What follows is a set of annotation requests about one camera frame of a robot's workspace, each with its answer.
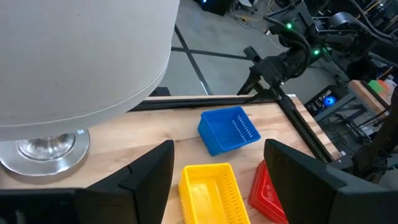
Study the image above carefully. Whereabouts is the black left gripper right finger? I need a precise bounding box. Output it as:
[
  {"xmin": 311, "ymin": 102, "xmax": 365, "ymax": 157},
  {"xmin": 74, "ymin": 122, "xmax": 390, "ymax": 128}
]
[{"xmin": 264, "ymin": 139, "xmax": 398, "ymax": 224}]

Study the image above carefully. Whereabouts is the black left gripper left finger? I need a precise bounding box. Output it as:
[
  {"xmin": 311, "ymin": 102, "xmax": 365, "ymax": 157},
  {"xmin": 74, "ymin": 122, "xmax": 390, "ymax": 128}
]
[{"xmin": 0, "ymin": 139, "xmax": 175, "ymax": 224}]

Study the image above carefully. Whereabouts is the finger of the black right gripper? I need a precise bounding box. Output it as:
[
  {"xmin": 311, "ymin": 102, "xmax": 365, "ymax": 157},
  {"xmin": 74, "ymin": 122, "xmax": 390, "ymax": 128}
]
[
  {"xmin": 253, "ymin": 80, "xmax": 272, "ymax": 96},
  {"xmin": 237, "ymin": 67, "xmax": 261, "ymax": 96}
]

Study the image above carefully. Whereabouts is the yellow plastic basket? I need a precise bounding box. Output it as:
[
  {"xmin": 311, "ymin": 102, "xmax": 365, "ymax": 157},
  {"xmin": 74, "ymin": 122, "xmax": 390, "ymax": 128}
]
[
  {"xmin": 182, "ymin": 163, "xmax": 251, "ymax": 224},
  {"xmin": 178, "ymin": 166, "xmax": 190, "ymax": 224}
]

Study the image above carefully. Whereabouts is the red plastic basket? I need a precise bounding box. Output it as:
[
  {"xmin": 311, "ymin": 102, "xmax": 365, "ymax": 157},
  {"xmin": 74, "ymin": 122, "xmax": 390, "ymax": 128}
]
[{"xmin": 248, "ymin": 160, "xmax": 289, "ymax": 224}]

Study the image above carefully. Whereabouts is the blue plastic basket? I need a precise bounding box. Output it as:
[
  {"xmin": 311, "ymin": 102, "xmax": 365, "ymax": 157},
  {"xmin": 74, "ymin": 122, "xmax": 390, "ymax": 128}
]
[{"xmin": 198, "ymin": 105, "xmax": 261, "ymax": 156}]

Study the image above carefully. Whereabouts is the computer case with blue light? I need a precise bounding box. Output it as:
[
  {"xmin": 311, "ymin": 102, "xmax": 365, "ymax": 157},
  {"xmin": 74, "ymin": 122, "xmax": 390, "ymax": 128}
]
[{"xmin": 305, "ymin": 86, "xmax": 354, "ymax": 123}]

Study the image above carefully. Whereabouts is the wooden side table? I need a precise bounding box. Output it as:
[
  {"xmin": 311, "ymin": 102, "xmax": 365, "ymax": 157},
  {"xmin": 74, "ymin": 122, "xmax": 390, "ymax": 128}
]
[{"xmin": 347, "ymin": 79, "xmax": 393, "ymax": 116}]

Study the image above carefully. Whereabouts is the green box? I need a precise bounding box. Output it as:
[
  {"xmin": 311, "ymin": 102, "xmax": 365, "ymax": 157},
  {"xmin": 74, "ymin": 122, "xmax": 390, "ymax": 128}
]
[{"xmin": 368, "ymin": 80, "xmax": 386, "ymax": 95}]

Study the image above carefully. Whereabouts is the white shade silver table lamp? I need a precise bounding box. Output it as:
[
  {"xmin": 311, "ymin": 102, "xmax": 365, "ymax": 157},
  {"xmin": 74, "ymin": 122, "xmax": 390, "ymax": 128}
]
[{"xmin": 0, "ymin": 0, "xmax": 180, "ymax": 177}]

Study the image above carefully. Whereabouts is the black aluminium table rail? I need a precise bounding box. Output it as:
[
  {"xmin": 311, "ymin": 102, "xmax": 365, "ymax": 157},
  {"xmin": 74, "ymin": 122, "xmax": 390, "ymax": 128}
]
[
  {"xmin": 130, "ymin": 94, "xmax": 276, "ymax": 112},
  {"xmin": 273, "ymin": 89, "xmax": 336, "ymax": 163}
]

